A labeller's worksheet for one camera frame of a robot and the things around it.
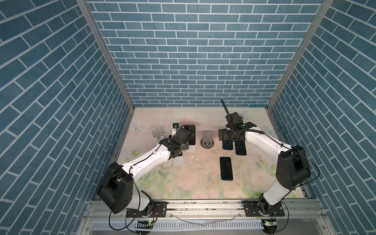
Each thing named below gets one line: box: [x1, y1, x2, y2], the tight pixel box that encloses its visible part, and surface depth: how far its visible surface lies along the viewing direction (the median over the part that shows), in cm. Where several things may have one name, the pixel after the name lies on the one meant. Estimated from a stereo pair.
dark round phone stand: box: [200, 131, 215, 150], surface depth 98 cm
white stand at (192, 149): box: [185, 144, 196, 153], surface depth 98 cm
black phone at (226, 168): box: [219, 156, 234, 181], surface depth 91 cm
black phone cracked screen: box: [222, 140, 234, 151], surface depth 101 cm
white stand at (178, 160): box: [172, 156, 184, 165], surface depth 92 cm
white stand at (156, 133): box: [149, 126, 165, 142], surface depth 96 cm
